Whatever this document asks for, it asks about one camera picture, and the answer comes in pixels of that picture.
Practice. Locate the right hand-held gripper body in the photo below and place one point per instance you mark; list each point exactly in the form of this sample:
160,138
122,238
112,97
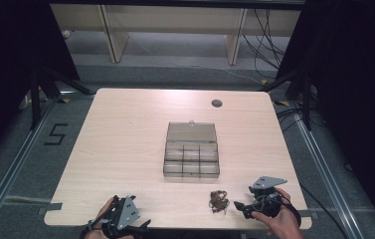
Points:
268,182

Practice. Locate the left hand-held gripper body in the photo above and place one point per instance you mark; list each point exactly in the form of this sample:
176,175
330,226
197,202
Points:
128,212

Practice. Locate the clear plastic compartment box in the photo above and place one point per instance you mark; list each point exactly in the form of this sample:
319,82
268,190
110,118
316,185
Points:
191,156

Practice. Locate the person's left hand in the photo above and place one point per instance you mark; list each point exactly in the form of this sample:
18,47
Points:
99,219

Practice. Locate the person's right hand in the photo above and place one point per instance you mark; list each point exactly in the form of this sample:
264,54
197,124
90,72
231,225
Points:
284,225

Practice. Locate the grey tape strip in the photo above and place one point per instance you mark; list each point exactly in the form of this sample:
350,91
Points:
50,207

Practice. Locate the yellow black tape piece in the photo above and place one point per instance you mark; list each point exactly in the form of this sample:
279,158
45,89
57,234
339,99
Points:
281,103
64,100
264,81

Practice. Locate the black metal stand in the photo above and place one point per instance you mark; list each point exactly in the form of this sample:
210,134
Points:
36,99
306,99

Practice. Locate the grey round table grommet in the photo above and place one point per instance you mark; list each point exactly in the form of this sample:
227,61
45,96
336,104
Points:
217,103

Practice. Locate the dark curtain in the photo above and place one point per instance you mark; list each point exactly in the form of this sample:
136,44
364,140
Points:
357,83
2,66

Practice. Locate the silver floor rail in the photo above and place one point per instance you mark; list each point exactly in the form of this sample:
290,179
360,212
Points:
327,172
12,166

